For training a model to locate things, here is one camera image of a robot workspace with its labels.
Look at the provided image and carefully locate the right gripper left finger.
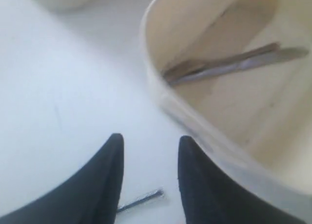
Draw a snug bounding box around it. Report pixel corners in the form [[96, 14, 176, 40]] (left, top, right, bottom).
[[0, 133, 124, 224]]

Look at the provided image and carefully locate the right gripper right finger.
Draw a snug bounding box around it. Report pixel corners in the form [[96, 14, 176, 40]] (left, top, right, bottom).
[[177, 136, 303, 224]]

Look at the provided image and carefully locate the stainless steel fork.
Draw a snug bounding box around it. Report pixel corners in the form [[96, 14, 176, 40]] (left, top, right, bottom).
[[117, 189, 165, 214]]

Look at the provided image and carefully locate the stainless steel table knife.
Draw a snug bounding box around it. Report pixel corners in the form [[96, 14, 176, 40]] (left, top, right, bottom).
[[165, 47, 309, 86]]

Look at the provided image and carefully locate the stainless steel spoon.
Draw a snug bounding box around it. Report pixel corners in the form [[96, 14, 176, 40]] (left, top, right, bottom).
[[161, 42, 280, 79]]

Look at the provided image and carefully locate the cream bin with triangle mark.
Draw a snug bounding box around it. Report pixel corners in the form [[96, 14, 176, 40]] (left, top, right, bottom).
[[140, 0, 312, 194]]

